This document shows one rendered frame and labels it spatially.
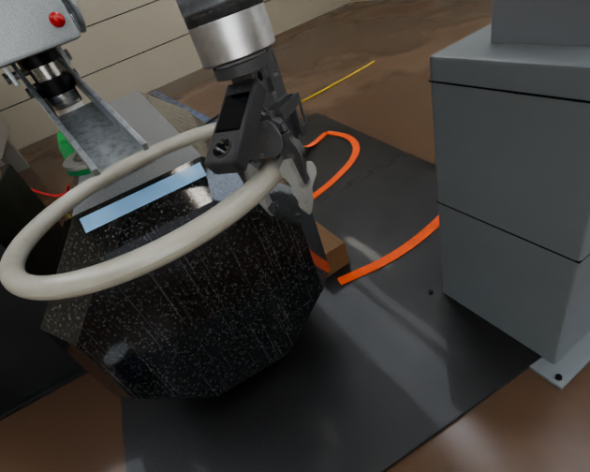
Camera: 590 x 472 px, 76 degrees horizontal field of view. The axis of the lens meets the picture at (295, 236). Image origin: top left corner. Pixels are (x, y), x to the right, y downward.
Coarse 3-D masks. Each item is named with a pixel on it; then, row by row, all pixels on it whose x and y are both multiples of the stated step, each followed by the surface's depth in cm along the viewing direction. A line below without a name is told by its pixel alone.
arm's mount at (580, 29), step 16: (496, 0) 78; (512, 0) 76; (528, 0) 73; (544, 0) 71; (560, 0) 69; (576, 0) 67; (496, 16) 80; (512, 16) 77; (528, 16) 75; (544, 16) 72; (560, 16) 70; (576, 16) 68; (496, 32) 82; (512, 32) 79; (528, 32) 76; (544, 32) 74; (560, 32) 72; (576, 32) 69
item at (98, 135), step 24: (24, 72) 112; (72, 72) 103; (96, 96) 93; (72, 120) 96; (96, 120) 95; (120, 120) 86; (72, 144) 81; (96, 144) 88; (120, 144) 87; (144, 144) 79; (96, 168) 75
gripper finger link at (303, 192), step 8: (288, 160) 48; (280, 168) 49; (288, 168) 48; (296, 168) 48; (312, 168) 53; (288, 176) 49; (296, 176) 49; (312, 176) 53; (296, 184) 50; (304, 184) 49; (312, 184) 52; (296, 192) 50; (304, 192) 50; (312, 192) 51; (304, 200) 51; (312, 200) 52; (304, 208) 52; (312, 208) 53
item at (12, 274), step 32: (128, 160) 79; (256, 192) 46; (32, 224) 64; (192, 224) 43; (224, 224) 44; (128, 256) 41; (160, 256) 41; (32, 288) 44; (64, 288) 42; (96, 288) 42
